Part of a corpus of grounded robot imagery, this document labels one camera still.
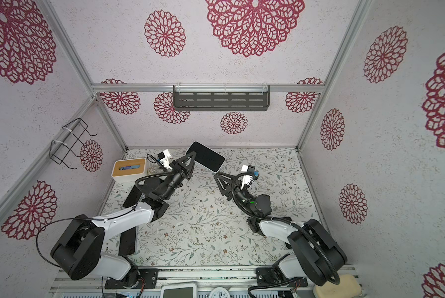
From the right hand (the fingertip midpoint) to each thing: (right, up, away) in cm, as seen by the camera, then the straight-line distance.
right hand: (216, 175), depth 67 cm
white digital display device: (-14, -43, +2) cm, 45 cm away
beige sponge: (+49, -42, +2) cm, 64 cm away
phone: (-4, +7, +3) cm, 9 cm away
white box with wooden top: (-50, 0, +37) cm, 62 cm away
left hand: (-8, +7, +4) cm, 11 cm away
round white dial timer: (+1, -44, +2) cm, 44 cm away
